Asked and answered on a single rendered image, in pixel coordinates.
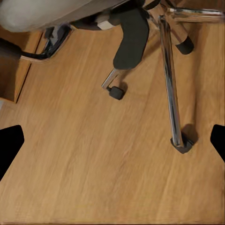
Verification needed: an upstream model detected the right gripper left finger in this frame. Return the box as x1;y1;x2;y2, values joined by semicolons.
0;125;24;180

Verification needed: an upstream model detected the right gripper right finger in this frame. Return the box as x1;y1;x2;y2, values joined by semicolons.
210;124;225;162

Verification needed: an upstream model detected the swivel chair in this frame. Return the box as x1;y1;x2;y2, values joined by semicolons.
0;0;225;154

